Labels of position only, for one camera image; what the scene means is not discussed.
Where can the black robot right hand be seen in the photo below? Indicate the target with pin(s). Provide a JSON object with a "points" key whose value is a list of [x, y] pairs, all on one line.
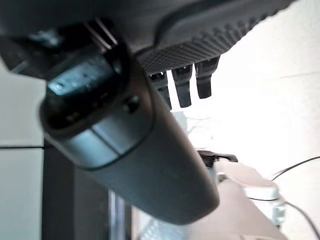
{"points": [[150, 162]]}

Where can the black shelf board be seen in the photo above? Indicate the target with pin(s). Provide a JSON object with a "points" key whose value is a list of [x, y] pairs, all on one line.
{"points": [[75, 200]]}

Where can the silver robot right leg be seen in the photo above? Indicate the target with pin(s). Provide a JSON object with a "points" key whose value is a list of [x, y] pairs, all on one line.
{"points": [[250, 185]]}

